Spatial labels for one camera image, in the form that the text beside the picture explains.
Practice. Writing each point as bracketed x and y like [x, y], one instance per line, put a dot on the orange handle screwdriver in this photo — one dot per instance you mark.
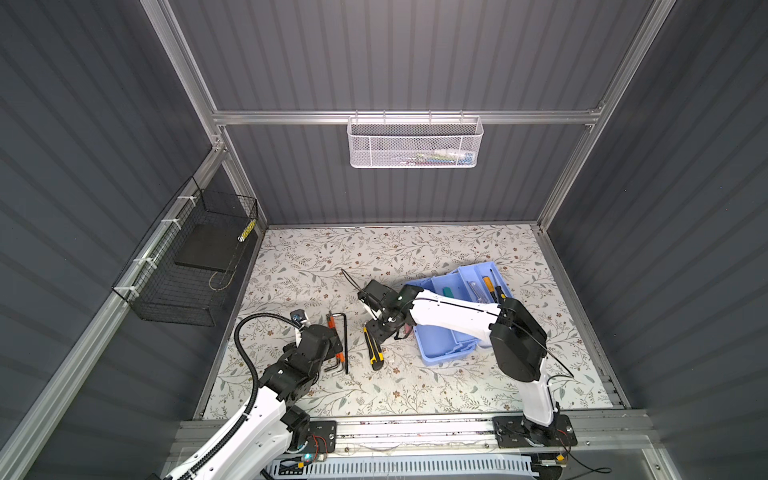
[490, 287]

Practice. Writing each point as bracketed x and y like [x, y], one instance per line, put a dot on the yellow black utility knife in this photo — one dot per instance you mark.
[374, 351]

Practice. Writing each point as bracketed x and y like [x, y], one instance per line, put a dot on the black wire mesh basket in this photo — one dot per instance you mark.
[158, 290]

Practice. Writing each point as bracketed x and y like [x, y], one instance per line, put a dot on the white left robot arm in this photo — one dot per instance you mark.
[270, 423]

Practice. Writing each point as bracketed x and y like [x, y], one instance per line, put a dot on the orange hacksaw blade bar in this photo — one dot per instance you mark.
[336, 342]

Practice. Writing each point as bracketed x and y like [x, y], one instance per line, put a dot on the yellow tag in basket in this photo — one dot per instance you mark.
[247, 231]

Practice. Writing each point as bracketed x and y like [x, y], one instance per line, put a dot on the white blue tool box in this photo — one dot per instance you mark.
[450, 329]

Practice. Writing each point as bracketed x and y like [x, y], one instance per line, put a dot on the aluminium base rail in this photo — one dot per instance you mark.
[476, 430]

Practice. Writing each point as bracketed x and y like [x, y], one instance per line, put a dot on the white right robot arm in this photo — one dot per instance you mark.
[517, 340]

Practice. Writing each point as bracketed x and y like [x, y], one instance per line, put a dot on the black pad in basket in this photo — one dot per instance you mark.
[212, 248]

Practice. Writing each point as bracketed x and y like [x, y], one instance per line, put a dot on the white wire mesh basket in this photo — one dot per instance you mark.
[414, 142]

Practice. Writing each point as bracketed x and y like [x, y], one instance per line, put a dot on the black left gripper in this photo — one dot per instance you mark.
[336, 344]

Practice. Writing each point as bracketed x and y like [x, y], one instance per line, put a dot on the clear handle screwdriver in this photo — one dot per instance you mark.
[477, 292]

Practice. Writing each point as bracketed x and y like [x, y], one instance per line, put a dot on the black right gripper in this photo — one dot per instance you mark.
[378, 335]

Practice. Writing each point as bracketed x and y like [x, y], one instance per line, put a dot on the white ventilated cable duct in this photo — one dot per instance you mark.
[407, 467]

